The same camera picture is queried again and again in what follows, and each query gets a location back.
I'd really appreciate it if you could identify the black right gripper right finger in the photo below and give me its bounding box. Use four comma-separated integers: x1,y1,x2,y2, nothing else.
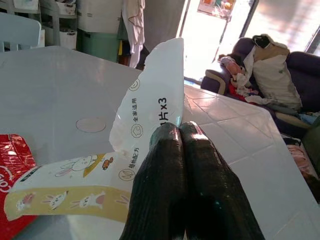
180,121,266,240

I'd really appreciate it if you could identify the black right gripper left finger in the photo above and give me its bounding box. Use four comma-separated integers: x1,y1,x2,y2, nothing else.
118,122,187,240

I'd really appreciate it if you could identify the white rabbit print wrapper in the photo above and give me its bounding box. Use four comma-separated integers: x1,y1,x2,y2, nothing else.
4,37,185,224

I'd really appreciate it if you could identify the green storage bin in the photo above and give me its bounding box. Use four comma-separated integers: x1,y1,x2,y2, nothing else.
76,27,124,63

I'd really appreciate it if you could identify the white storage bin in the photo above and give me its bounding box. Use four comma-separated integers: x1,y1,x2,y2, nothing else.
76,0,124,35

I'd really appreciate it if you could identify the pink cloth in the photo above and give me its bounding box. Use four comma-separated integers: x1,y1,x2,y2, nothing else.
286,143,314,181

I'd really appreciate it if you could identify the pile of mixed clothes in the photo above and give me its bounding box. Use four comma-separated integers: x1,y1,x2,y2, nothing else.
216,56,272,105

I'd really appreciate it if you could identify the large grey folding table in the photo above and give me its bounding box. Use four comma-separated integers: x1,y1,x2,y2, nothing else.
0,45,320,240

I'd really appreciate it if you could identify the white stained pillow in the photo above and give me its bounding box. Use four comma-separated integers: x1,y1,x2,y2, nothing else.
250,34,303,111

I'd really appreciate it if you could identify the red foil snack wrapper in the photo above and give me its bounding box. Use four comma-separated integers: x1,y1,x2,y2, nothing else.
0,133,41,240

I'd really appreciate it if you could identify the white hanging cloth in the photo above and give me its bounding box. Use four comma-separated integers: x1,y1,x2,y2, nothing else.
121,0,146,70

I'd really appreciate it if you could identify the dark purple sofa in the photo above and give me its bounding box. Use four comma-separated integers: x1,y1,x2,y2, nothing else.
201,37,320,142

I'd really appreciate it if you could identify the grey storage shelf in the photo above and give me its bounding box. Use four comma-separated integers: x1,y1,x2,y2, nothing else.
0,0,78,50

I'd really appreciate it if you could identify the light blue child chair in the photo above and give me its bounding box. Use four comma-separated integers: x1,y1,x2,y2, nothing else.
0,12,42,53

